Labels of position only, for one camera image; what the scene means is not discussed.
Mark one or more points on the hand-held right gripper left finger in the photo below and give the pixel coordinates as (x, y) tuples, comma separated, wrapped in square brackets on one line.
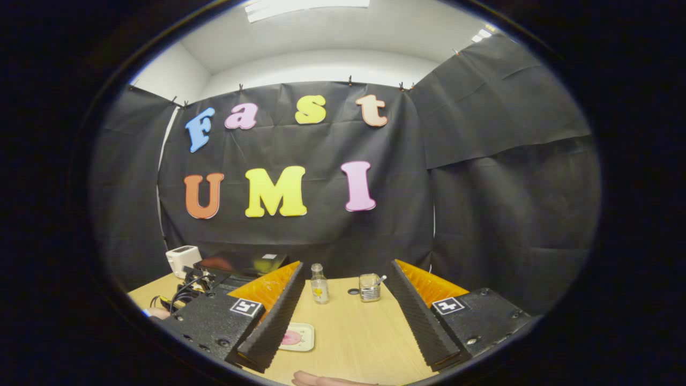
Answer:
[(278, 321)]

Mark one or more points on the white toaster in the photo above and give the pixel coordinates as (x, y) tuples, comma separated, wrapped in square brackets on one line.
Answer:
[(181, 260)]

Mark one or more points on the round pink food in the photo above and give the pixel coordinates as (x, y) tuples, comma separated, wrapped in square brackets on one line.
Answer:
[(292, 338)]

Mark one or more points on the cream square plate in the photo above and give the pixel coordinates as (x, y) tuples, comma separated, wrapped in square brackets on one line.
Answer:
[(304, 338)]

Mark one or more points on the small clear glass jar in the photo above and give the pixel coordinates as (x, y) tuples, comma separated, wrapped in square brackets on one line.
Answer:
[(368, 289)]

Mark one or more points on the long ceiling light panel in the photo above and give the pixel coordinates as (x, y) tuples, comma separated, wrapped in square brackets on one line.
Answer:
[(305, 8)]

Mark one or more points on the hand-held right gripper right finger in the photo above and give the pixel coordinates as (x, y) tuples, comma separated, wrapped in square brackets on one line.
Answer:
[(420, 321)]

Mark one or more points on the small ceiling light panel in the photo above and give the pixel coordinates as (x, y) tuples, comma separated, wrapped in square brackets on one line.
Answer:
[(481, 35)]

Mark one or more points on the black backdrop cloth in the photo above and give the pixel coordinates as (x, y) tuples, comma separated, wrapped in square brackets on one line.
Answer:
[(482, 225)]

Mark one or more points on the small clear glass bottle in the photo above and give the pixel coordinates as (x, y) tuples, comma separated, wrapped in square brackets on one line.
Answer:
[(320, 289)]

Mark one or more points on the black electric oven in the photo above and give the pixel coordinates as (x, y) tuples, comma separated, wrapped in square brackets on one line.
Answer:
[(246, 264)]

